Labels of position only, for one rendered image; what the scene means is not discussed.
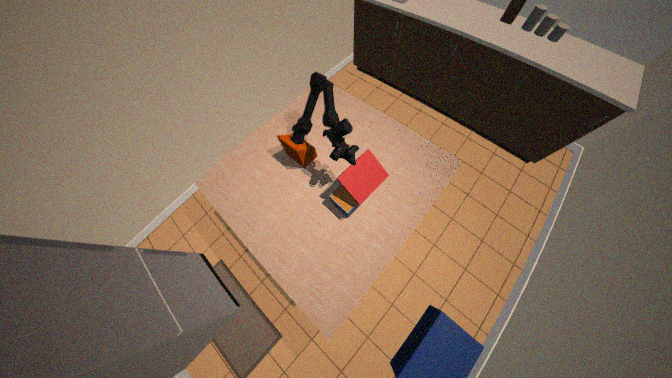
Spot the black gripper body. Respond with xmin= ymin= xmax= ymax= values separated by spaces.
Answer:
xmin=332 ymin=137 xmax=360 ymax=157

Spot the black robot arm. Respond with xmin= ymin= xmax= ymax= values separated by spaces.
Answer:
xmin=290 ymin=72 xmax=353 ymax=161

